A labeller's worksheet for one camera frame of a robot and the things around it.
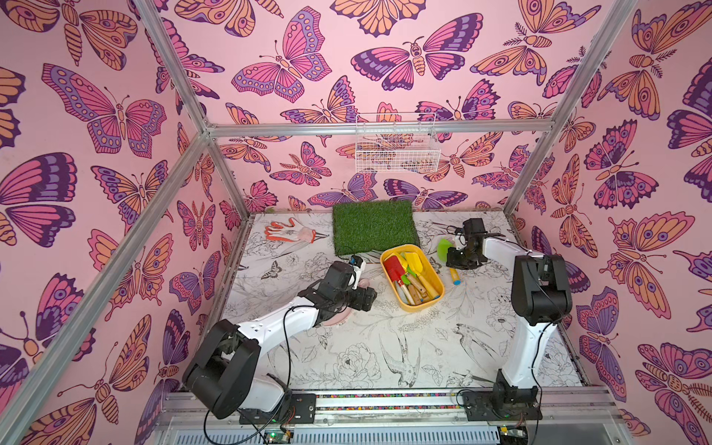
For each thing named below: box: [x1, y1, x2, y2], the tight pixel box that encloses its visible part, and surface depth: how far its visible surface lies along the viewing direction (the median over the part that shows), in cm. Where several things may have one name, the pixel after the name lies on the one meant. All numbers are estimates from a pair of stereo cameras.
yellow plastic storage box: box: [380, 244, 445, 314], surface depth 97 cm
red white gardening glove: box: [264, 216, 317, 244], surface depth 115 cm
